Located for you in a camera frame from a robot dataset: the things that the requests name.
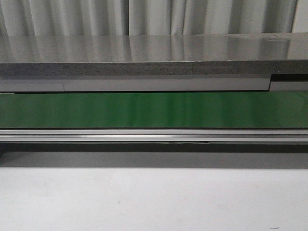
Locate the green conveyor belt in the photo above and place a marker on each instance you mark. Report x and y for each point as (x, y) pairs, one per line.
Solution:
(155, 110)

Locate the grey pleated curtain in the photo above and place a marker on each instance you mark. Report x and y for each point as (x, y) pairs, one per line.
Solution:
(145, 17)

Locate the front aluminium conveyor rail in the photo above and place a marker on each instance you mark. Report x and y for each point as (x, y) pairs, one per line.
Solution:
(154, 135)

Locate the rear grey conveyor guard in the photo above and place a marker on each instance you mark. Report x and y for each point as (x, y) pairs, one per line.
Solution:
(209, 82)

